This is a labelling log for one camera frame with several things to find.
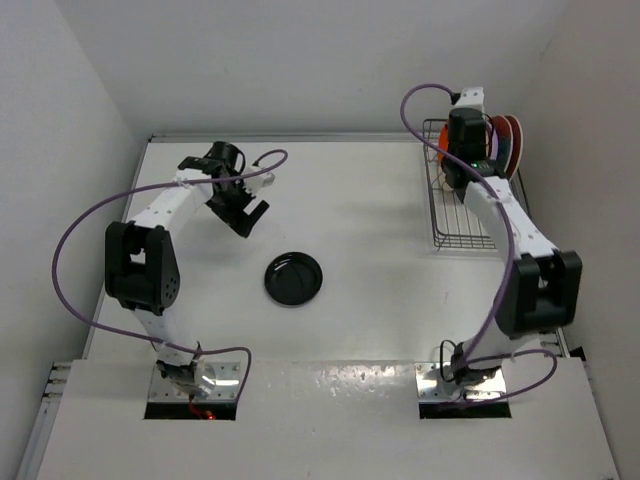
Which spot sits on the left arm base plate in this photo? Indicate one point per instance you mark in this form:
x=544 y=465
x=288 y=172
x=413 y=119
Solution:
x=213 y=397

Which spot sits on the red teal floral plate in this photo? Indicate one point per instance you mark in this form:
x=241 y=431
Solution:
x=504 y=133
x=517 y=146

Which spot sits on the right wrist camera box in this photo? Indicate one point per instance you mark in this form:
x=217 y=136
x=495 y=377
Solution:
x=471 y=98

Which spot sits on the black glossy plate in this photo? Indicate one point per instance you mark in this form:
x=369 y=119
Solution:
x=293 y=279

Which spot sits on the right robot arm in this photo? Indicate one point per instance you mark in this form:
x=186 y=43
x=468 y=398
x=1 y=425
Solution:
x=539 y=289

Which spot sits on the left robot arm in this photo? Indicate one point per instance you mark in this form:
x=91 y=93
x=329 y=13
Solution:
x=141 y=267

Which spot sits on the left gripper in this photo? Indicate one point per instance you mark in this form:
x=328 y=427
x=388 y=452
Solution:
x=242 y=222

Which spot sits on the grey wire dish rack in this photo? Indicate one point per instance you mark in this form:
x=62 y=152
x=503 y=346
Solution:
x=453 y=227

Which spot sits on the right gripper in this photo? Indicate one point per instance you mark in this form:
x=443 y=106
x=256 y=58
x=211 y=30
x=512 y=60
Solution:
x=485 y=137

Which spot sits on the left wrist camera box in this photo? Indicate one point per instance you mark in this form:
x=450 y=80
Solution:
x=259 y=182

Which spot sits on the orange glossy plate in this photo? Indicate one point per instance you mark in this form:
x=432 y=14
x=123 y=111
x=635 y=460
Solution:
x=443 y=143

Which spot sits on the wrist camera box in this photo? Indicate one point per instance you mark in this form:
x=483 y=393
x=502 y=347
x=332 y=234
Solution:
x=259 y=182
x=471 y=98

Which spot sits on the lilac plastic plate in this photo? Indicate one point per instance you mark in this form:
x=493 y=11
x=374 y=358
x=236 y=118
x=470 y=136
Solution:
x=495 y=149

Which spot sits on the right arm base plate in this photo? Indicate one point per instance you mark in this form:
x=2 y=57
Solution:
x=438 y=398

